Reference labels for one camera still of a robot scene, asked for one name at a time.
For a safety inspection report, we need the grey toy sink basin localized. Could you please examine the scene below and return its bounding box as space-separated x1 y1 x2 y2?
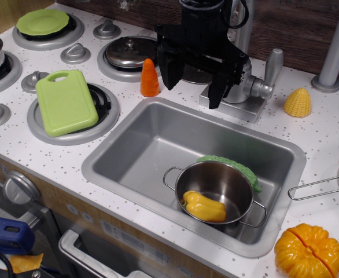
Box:
82 97 306 258

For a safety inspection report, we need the grey vertical pole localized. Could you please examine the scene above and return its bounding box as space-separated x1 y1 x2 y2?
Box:
311 20 339 93

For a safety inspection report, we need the green plastic plate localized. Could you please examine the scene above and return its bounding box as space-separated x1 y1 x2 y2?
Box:
16 9 69 36

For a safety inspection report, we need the yellow toy corn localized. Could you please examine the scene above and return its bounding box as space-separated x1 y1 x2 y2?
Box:
283 88 311 118

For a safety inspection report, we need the grey stove knob back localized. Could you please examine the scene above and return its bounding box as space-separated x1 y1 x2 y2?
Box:
93 19 121 40

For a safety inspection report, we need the grey stove knob left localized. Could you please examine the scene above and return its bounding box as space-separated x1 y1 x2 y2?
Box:
21 71 49 94

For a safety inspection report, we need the green toy vegetable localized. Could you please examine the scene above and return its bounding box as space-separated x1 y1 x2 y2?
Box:
196 155 262 193

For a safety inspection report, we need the blue clamp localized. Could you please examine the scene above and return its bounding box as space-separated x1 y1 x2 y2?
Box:
0 218 35 255

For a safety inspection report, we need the grey oven dial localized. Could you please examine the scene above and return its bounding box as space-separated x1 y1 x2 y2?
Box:
2 170 41 205

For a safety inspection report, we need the orange toy pumpkin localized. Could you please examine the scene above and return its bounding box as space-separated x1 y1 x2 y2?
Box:
274 224 339 277

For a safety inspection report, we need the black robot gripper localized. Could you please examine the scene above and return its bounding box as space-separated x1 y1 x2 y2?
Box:
154 1 248 109

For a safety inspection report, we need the green plastic cutting board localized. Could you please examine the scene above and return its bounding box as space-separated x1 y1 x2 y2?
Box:
35 69 99 137

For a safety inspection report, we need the silver toy faucet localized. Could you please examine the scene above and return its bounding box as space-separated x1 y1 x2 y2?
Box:
199 0 285 125

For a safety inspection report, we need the orange toy carrot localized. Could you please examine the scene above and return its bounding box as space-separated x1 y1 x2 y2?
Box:
140 58 160 97

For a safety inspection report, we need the grey oven door handle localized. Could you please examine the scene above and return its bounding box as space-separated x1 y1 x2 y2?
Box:
58 229 147 278

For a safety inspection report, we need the steel pot lid on burner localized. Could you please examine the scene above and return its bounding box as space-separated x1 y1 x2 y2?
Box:
105 36 157 69

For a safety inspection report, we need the flat steel lid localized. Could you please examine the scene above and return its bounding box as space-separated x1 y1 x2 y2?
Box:
182 65 212 85

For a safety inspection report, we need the yellow toy bell pepper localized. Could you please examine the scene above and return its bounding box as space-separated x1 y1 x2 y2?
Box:
181 191 227 222

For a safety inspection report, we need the grey stove knob middle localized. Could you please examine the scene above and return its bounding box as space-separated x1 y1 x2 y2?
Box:
60 43 91 64

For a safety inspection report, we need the steel pot in sink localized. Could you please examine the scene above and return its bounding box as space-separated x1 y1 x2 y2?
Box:
163 161 267 228

